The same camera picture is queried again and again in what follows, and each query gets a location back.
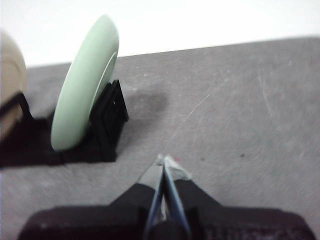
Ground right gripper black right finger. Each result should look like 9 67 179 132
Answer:
163 154 225 226

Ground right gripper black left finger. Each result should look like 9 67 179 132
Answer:
107 153 166 226

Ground black plate rack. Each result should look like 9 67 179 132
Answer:
0 79 130 169

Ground pale green plate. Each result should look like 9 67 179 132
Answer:
50 14 120 152

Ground cream white plate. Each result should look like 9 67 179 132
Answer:
0 31 27 141

